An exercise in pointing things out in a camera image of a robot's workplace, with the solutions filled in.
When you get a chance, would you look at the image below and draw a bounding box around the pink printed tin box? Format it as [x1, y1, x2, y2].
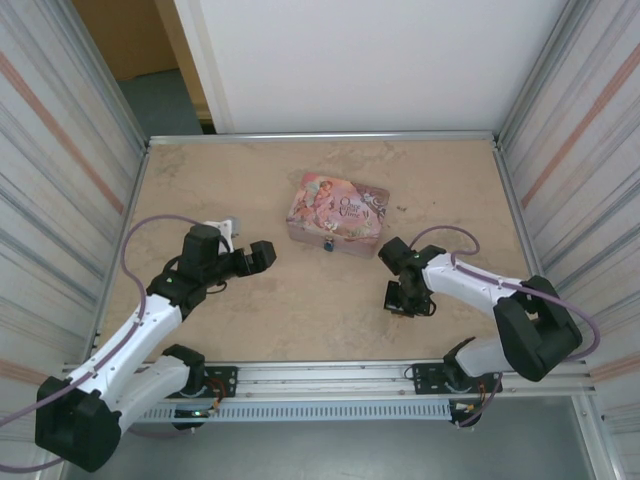
[284, 172, 391, 262]

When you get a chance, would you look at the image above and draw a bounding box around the grey metal lower sheet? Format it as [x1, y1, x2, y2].
[59, 397, 601, 480]

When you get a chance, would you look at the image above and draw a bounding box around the translucent corrugated side panel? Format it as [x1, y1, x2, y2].
[0, 0, 146, 480]
[499, 0, 640, 480]

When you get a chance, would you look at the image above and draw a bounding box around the brown cardboard board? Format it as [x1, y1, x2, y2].
[73, 0, 180, 81]

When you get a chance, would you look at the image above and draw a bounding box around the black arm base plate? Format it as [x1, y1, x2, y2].
[410, 362, 502, 396]
[202, 366, 239, 399]

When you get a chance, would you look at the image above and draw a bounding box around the red orange wire bundle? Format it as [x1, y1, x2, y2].
[463, 381, 494, 414]
[207, 378, 237, 414]

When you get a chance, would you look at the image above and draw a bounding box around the aluminium table side rail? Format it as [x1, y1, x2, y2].
[91, 142, 151, 362]
[492, 137, 564, 357]

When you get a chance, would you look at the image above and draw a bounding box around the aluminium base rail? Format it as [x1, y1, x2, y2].
[58, 360, 597, 402]

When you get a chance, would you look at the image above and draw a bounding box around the aluminium table edge rail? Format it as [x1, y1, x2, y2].
[146, 130, 503, 147]

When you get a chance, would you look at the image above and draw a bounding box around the grey slotted cable duct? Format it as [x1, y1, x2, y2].
[129, 402, 454, 425]

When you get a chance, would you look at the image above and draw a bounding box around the aluminium frame post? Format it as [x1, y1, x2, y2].
[67, 0, 151, 151]
[497, 0, 594, 146]

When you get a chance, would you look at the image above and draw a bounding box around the white wall panel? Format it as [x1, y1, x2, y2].
[172, 0, 571, 135]

